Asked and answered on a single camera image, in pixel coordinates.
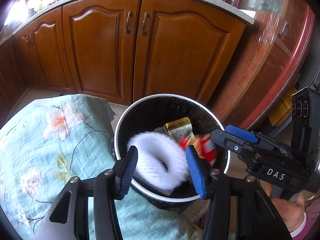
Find red snack wrapper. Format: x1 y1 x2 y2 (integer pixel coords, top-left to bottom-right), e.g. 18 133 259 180
179 134 217 166

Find white foam fruit net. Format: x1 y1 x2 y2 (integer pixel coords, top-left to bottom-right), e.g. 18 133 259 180
127 132 189 196

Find green drink pouch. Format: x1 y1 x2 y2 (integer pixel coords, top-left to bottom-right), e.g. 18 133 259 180
154 117 194 143

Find white rimmed black trash bin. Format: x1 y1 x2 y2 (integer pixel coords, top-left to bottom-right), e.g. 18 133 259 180
110 94 225 209

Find wooden lower kitchen cabinets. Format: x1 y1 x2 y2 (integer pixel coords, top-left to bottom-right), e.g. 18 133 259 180
1 0 245 115

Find person's right hand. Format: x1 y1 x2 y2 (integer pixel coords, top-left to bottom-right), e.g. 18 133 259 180
271 192 305 232

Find glass display cabinet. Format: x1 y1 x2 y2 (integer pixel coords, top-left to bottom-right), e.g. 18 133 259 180
211 0 316 129

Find light blue floral tablecloth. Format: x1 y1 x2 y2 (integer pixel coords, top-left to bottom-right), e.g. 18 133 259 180
1 94 202 239

